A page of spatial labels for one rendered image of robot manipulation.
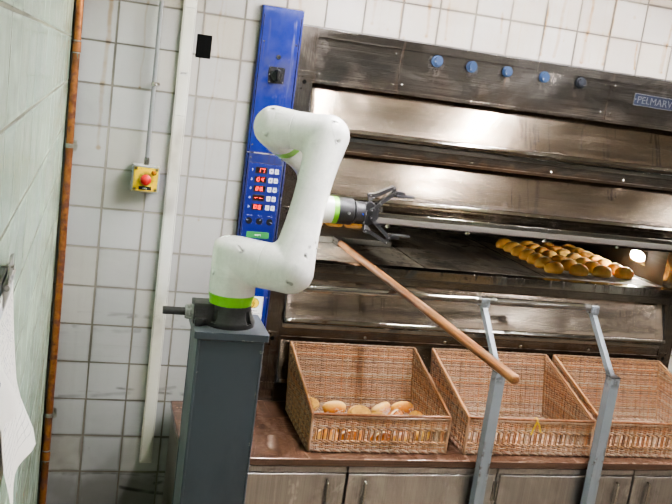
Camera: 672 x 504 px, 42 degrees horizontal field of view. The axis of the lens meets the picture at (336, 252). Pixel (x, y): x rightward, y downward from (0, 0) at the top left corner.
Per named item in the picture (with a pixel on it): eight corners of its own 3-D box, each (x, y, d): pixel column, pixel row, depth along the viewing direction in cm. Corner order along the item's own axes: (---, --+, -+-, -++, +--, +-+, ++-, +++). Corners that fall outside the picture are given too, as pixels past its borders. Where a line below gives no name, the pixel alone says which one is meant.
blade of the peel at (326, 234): (390, 247, 413) (391, 241, 412) (277, 238, 397) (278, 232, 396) (367, 232, 447) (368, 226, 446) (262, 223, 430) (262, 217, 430)
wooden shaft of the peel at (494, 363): (520, 386, 237) (522, 375, 236) (510, 385, 236) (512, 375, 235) (343, 246, 397) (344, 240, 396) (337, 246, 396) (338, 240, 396)
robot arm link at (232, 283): (251, 313, 239) (259, 245, 235) (199, 302, 243) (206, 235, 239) (268, 304, 251) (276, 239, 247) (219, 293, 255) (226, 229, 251)
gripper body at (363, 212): (350, 197, 300) (376, 200, 302) (347, 221, 301) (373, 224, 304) (357, 201, 293) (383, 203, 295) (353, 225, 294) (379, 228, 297)
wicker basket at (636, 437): (539, 410, 396) (550, 352, 391) (648, 415, 411) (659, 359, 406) (594, 457, 350) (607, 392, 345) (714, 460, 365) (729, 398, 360)
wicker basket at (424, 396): (279, 402, 363) (287, 339, 358) (406, 406, 379) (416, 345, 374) (305, 453, 317) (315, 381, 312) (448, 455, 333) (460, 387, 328)
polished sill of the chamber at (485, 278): (285, 266, 359) (287, 257, 359) (661, 295, 408) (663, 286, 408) (288, 270, 354) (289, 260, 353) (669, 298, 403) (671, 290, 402)
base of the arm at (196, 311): (163, 326, 236) (165, 305, 235) (160, 311, 250) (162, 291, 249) (258, 332, 243) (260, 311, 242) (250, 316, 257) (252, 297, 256)
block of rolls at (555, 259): (492, 246, 458) (494, 235, 457) (573, 253, 471) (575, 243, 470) (547, 274, 400) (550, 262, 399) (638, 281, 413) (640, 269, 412)
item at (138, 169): (130, 188, 331) (132, 162, 329) (157, 191, 334) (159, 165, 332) (130, 191, 324) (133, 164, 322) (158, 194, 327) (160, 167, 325)
